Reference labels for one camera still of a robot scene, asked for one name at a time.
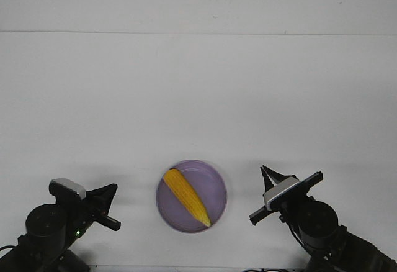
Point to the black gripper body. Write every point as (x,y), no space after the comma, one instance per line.
(90,212)
(298,192)

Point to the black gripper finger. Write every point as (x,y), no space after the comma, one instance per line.
(103,195)
(108,199)
(277,177)
(268,184)

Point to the purple round plate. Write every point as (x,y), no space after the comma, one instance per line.
(208,184)

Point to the yellow corn cob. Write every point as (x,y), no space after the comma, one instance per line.
(187,196)

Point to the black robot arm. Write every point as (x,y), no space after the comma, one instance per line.
(51,229)
(315,226)

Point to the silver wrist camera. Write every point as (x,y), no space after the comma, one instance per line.
(273,195)
(64,188)

